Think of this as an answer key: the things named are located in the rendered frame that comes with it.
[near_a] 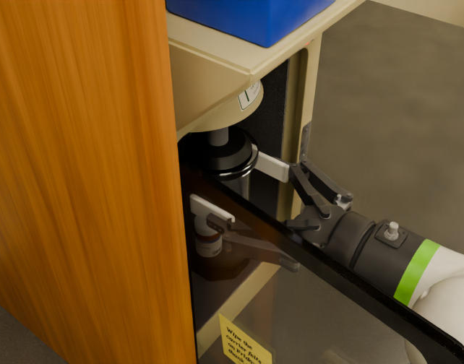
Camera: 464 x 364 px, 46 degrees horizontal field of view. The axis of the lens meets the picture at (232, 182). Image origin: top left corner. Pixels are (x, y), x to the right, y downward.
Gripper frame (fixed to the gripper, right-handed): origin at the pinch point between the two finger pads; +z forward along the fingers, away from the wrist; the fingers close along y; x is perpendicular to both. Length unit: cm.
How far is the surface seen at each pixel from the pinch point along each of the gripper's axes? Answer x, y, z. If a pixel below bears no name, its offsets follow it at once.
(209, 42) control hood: -31.5, 16.1, -10.4
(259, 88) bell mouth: -13.6, -4.0, -1.2
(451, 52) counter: 25, -102, 1
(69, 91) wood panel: -30.5, 25.7, -5.8
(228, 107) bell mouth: -14.2, 2.3, -1.3
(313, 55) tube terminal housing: -15.2, -12.5, -3.7
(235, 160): -5.4, 1.1, -1.5
